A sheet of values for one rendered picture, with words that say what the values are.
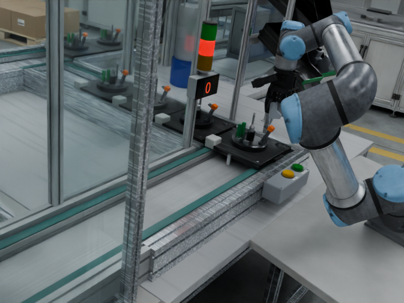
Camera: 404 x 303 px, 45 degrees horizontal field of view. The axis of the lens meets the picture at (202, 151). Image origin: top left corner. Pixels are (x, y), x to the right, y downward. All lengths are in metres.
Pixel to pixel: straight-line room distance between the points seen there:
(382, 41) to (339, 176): 4.32
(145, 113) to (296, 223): 0.84
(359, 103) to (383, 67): 4.50
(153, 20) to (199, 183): 0.85
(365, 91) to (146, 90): 0.54
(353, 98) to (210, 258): 0.59
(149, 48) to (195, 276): 0.67
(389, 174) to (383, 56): 4.21
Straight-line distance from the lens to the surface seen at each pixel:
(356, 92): 1.18
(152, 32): 0.88
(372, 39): 5.63
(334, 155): 1.30
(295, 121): 1.17
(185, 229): 1.31
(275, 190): 1.60
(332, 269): 1.47
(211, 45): 1.59
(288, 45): 1.51
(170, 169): 1.62
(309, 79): 1.91
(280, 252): 1.47
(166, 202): 1.49
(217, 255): 1.40
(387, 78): 5.70
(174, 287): 1.28
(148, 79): 0.90
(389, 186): 1.49
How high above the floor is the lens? 1.71
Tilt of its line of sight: 26 degrees down
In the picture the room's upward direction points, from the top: 8 degrees clockwise
